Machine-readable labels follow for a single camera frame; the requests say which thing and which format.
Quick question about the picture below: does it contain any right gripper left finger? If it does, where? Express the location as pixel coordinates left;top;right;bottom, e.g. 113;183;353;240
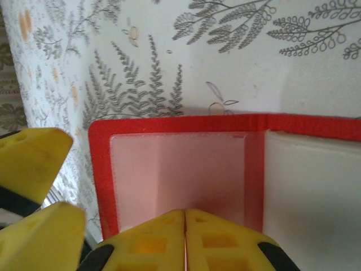
81;208;186;271

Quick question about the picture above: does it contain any red card holder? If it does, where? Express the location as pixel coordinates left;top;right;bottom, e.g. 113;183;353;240
88;112;361;271

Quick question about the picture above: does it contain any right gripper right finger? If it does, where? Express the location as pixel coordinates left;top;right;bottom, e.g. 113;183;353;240
185;208;301;271

